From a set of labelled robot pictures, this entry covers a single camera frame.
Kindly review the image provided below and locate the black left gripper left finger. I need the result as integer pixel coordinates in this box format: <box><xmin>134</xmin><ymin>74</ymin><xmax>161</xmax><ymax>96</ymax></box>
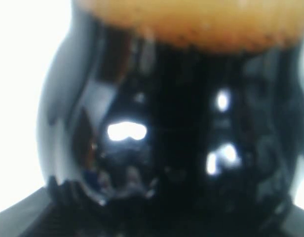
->
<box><xmin>0</xmin><ymin>184</ymin><xmax>69</xmax><ymax>237</ymax></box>

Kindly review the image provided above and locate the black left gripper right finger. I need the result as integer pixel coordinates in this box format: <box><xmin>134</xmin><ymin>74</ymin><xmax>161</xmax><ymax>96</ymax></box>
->
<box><xmin>282</xmin><ymin>195</ymin><xmax>304</xmax><ymax>237</ymax></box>

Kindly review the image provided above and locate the dark soy sauce bottle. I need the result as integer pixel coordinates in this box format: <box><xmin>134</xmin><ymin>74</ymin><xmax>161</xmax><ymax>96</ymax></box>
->
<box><xmin>35</xmin><ymin>0</ymin><xmax>304</xmax><ymax>237</ymax></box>

